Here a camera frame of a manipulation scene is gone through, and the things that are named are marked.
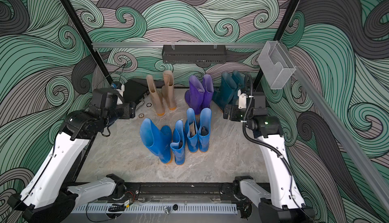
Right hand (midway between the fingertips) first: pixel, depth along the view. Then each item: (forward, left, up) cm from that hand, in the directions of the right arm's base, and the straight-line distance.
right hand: (230, 109), depth 70 cm
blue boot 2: (-7, +18, -9) cm, 21 cm away
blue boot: (-12, +34, -8) cm, 37 cm away
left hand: (-1, +47, +6) cm, 48 cm away
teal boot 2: (+26, -11, -4) cm, 29 cm away
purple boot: (+17, +17, -9) cm, 26 cm away
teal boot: (+20, -2, -10) cm, 23 cm away
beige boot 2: (+20, +32, -7) cm, 39 cm away
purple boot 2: (+16, +9, -4) cm, 19 cm away
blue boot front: (-13, +25, -9) cm, 30 cm away
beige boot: (+15, +39, -6) cm, 42 cm away
